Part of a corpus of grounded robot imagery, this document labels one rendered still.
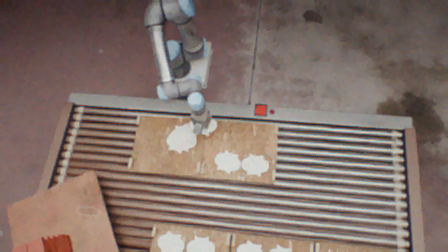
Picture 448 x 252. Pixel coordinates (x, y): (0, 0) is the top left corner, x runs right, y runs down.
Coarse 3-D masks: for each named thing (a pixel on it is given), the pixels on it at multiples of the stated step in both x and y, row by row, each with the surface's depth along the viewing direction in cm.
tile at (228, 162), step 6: (216, 156) 212; (222, 156) 211; (228, 156) 211; (234, 156) 211; (216, 162) 210; (222, 162) 210; (228, 162) 210; (234, 162) 209; (222, 168) 209; (228, 168) 208; (234, 168) 208
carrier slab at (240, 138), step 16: (224, 128) 219; (240, 128) 218; (256, 128) 217; (272, 128) 216; (208, 144) 216; (224, 144) 215; (240, 144) 214; (256, 144) 213; (272, 144) 213; (208, 160) 212; (240, 160) 210; (272, 160) 209; (208, 176) 208; (224, 176) 208; (240, 176) 207; (256, 176) 206
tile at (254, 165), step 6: (252, 156) 210; (258, 156) 210; (246, 162) 209; (252, 162) 209; (258, 162) 208; (264, 162) 208; (246, 168) 207; (252, 168) 207; (258, 168) 207; (264, 168) 207; (252, 174) 206; (258, 174) 206
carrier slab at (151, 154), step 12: (144, 120) 225; (156, 120) 224; (168, 120) 224; (180, 120) 223; (144, 132) 222; (156, 132) 221; (168, 132) 221; (144, 144) 219; (156, 144) 218; (132, 156) 216; (144, 156) 216; (156, 156) 215; (168, 156) 215; (180, 156) 214; (192, 156) 214; (132, 168) 214; (144, 168) 213; (156, 168) 212; (168, 168) 212; (180, 168) 211; (192, 168) 211
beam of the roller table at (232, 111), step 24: (72, 96) 238; (96, 96) 237; (120, 96) 235; (264, 120) 223; (288, 120) 220; (312, 120) 219; (336, 120) 218; (360, 120) 216; (384, 120) 215; (408, 120) 214
